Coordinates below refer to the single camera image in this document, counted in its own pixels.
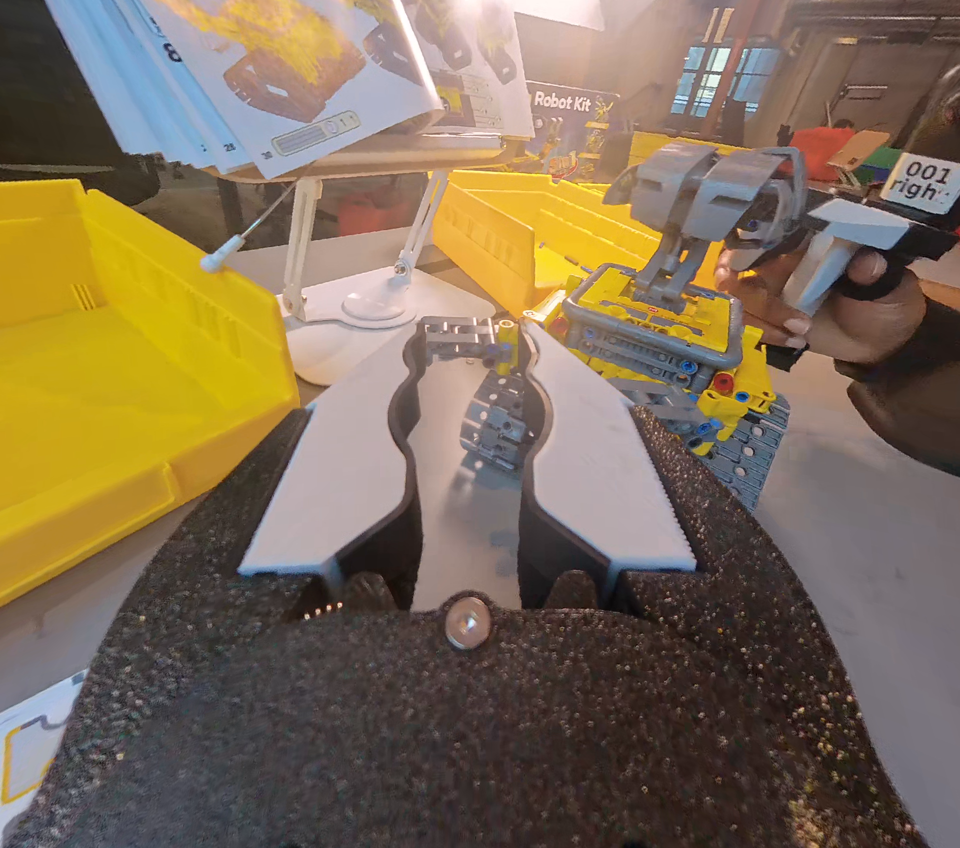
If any yellow plastic bin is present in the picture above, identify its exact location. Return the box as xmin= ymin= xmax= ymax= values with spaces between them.
xmin=431 ymin=169 xmax=725 ymax=316
xmin=0 ymin=179 xmax=301 ymax=605
xmin=628 ymin=129 xmax=751 ymax=162

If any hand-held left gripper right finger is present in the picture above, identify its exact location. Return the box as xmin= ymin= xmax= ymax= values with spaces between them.
xmin=517 ymin=321 xmax=699 ymax=605

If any building instruction booklet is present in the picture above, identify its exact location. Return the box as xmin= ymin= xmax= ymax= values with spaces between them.
xmin=0 ymin=0 xmax=537 ymax=181

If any yellow grey brick robot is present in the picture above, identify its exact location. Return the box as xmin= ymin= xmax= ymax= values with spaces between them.
xmin=418 ymin=141 xmax=813 ymax=515

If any dark blue toy box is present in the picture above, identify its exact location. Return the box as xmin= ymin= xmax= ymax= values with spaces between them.
xmin=525 ymin=81 xmax=622 ymax=177

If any white booklet stand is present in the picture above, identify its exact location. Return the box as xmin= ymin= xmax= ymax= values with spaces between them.
xmin=201 ymin=131 xmax=526 ymax=387

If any window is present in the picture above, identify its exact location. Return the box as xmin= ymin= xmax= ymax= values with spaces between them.
xmin=671 ymin=41 xmax=781 ymax=117

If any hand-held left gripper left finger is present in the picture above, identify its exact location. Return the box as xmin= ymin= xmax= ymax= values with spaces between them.
xmin=237 ymin=323 xmax=425 ymax=594

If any person's right hand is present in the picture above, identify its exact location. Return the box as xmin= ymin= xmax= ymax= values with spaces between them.
xmin=712 ymin=248 xmax=930 ymax=367

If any person's right forearm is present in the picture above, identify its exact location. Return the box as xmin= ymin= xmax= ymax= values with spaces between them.
xmin=832 ymin=293 xmax=960 ymax=477

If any white sticker sheet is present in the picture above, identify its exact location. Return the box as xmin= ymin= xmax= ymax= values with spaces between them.
xmin=0 ymin=668 xmax=90 ymax=830

